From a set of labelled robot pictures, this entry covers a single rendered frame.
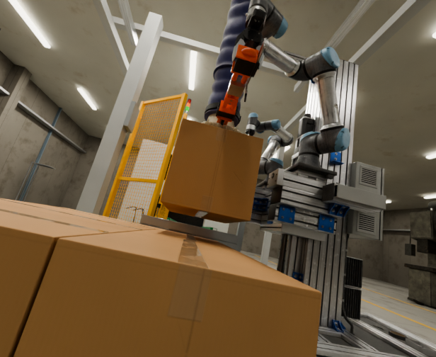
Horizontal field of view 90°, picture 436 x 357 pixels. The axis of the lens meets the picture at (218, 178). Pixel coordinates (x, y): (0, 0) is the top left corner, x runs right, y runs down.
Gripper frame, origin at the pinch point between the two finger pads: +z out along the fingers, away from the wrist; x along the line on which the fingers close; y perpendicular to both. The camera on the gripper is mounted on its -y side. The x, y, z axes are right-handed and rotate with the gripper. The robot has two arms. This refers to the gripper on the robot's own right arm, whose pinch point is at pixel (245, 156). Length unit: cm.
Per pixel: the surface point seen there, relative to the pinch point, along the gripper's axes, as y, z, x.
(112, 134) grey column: -74, -15, -127
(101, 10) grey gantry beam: -105, -190, -207
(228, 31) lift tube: 37, -68, -35
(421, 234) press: -333, -48, 570
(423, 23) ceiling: -45, -277, 222
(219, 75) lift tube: 36, -34, -34
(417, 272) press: -341, 47, 567
